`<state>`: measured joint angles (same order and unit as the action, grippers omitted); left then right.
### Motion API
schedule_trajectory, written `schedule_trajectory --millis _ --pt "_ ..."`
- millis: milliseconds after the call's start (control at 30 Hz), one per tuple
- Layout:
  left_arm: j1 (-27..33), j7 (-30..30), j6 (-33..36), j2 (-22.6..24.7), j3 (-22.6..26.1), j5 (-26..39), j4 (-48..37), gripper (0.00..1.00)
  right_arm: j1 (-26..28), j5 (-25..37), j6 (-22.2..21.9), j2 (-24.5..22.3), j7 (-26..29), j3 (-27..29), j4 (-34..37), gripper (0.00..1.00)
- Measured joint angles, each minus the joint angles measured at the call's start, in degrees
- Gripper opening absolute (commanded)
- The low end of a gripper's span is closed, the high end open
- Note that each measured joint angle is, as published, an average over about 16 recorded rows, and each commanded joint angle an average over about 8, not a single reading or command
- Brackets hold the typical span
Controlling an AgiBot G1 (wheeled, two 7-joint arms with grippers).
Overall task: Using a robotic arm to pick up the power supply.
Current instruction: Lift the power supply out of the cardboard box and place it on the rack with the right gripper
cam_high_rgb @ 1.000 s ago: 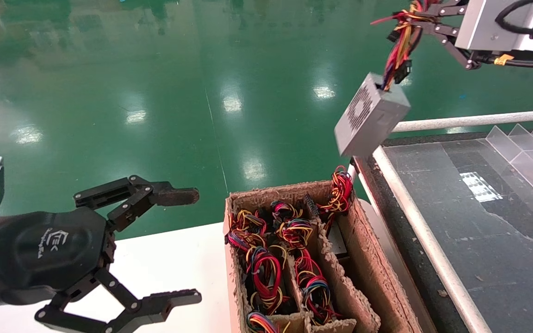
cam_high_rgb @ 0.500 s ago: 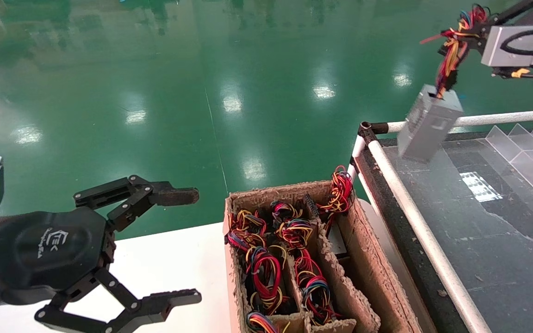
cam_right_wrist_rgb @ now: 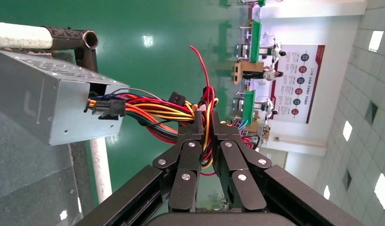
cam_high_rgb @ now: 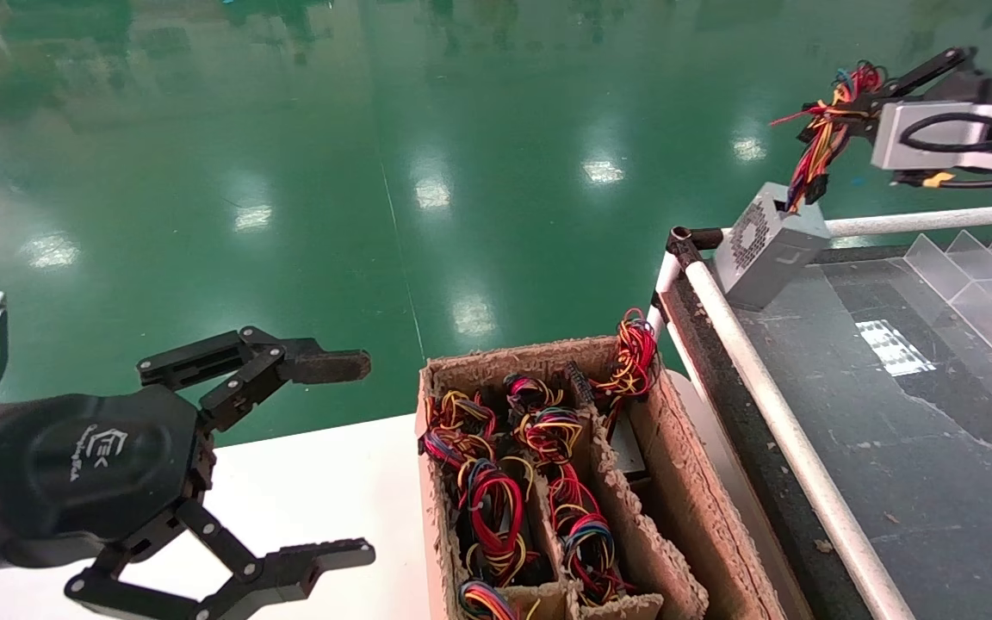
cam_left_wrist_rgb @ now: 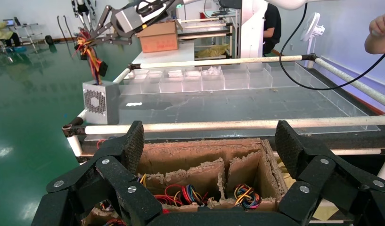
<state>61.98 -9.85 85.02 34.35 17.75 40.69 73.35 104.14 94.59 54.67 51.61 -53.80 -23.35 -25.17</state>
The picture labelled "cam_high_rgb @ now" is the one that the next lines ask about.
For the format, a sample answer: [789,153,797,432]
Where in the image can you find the white cart frame pipe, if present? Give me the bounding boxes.
[677,203,992,251]
[645,251,685,345]
[684,258,916,620]

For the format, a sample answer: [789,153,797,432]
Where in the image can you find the worn brown cardboard divider box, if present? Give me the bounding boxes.
[416,336,807,620]

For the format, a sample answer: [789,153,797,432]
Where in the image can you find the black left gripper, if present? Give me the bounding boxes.
[0,325,376,620]

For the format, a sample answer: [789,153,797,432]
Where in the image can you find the dark cart platform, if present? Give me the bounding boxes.
[660,245,992,620]

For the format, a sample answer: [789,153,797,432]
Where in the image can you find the silver power supply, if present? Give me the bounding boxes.
[546,465,605,539]
[714,60,886,313]
[459,580,540,620]
[423,389,497,470]
[558,515,626,608]
[589,308,660,483]
[453,461,531,586]
[505,372,587,470]

